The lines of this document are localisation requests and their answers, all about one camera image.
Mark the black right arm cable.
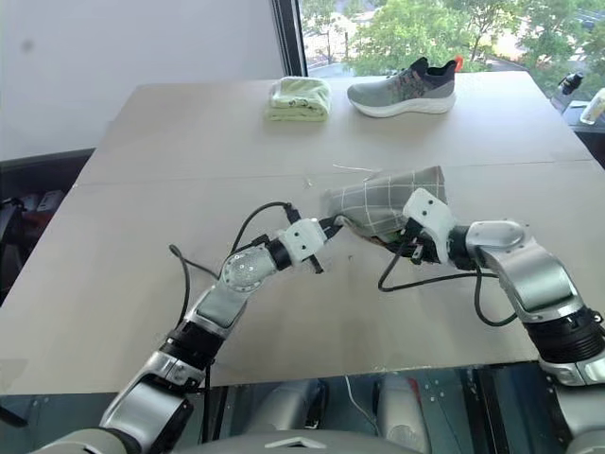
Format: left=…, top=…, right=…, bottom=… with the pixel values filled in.
left=376, top=245, right=521, bottom=328

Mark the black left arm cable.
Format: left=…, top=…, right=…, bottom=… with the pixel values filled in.
left=168, top=201, right=302, bottom=332

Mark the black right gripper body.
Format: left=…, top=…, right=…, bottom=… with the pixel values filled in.
left=401, top=221, right=443, bottom=267

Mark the black device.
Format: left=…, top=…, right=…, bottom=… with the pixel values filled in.
left=549, top=70, right=586, bottom=103

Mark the grey rounded robot leg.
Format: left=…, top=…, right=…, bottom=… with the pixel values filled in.
left=261, top=376, right=331, bottom=430
left=376, top=372, right=430, bottom=445

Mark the dark window frame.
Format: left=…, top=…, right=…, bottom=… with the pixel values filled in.
left=277, top=0, right=311, bottom=78

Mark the grey plaid pouch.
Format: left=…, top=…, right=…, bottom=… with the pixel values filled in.
left=320, top=165, right=450, bottom=244

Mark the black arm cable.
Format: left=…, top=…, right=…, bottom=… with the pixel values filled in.
left=168, top=201, right=302, bottom=332
left=376, top=245, right=521, bottom=328

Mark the grey robot torso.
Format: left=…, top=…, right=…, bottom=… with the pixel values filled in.
left=27, top=425, right=605, bottom=454

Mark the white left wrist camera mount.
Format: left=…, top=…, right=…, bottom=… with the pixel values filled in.
left=282, top=218, right=328, bottom=264

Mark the black box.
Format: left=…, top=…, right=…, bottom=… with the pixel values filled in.
left=561, top=98, right=605, bottom=129

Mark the folded pale green towel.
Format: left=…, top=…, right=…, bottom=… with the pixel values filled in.
left=262, top=76, right=334, bottom=126

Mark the white plastic bottle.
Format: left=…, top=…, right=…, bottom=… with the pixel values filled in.
left=579, top=86, right=605, bottom=126

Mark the thin white cable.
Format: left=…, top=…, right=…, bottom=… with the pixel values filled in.
left=343, top=375, right=382, bottom=429

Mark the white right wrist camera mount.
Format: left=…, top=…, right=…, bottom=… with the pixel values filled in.
left=401, top=187, right=458, bottom=264

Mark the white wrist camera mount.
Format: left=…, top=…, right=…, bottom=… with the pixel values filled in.
left=282, top=218, right=328, bottom=264
left=401, top=187, right=458, bottom=264

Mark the grey knit sneaker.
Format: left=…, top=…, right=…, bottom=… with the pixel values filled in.
left=346, top=55, right=465, bottom=116

